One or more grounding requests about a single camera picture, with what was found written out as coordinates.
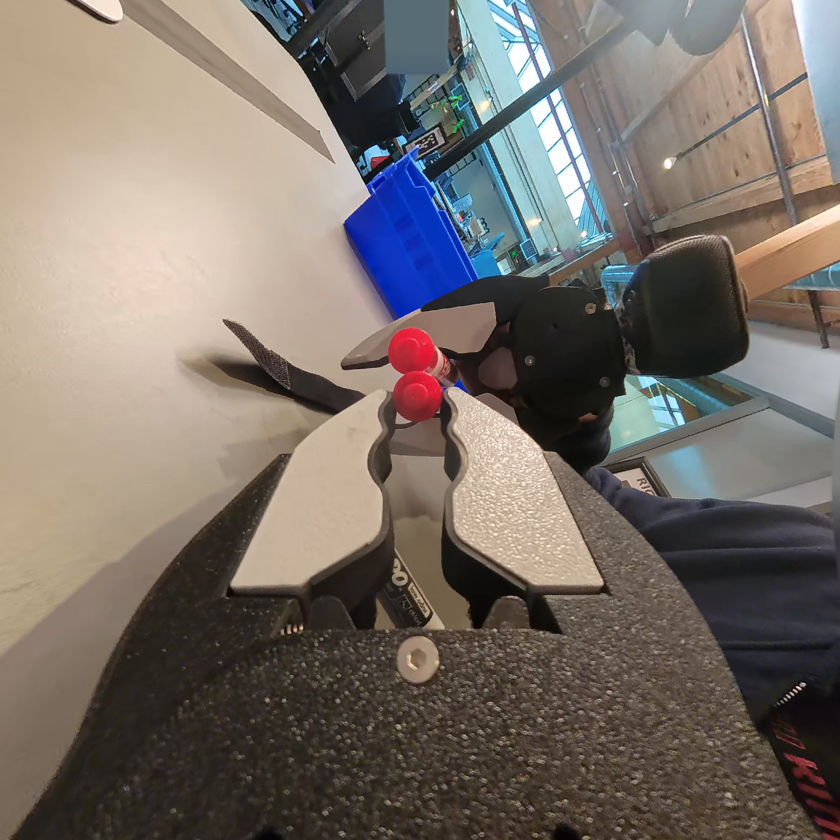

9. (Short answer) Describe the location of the black ceiling lamp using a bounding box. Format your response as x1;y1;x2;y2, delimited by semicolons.
611;0;752;56

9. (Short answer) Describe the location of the red dry erase marker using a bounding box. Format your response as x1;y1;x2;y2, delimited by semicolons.
386;327;454;382
392;372;448;425

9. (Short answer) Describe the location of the black dry erase marker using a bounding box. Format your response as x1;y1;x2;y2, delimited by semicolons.
381;552;437;631

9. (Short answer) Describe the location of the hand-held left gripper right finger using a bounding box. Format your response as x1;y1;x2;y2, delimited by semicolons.
443;388;607;618

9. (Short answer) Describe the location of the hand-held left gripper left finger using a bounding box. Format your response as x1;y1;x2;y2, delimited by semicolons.
230;390;397;618

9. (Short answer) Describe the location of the wide black velcro strap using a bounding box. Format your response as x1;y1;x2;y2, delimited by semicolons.
221;318;371;416

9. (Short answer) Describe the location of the person's right forearm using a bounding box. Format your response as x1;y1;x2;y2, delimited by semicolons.
584;466;840;736

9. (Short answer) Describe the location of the white stand base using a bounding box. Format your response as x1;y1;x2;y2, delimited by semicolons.
66;0;126;25

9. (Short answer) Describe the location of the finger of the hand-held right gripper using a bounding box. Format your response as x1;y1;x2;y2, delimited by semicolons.
342;305;502;372

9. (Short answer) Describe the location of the blue plastic bin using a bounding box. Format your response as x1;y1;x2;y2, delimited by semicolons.
344;149;502;320

